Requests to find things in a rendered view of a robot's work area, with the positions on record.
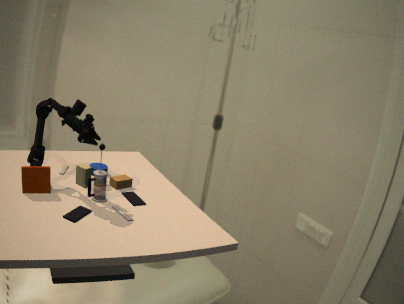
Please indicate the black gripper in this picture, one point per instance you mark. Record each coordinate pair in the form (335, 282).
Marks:
(86, 134)

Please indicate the blue short cylinder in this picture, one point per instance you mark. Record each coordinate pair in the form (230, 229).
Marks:
(97, 166)

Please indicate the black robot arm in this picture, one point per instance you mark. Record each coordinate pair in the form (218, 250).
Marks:
(36, 156)

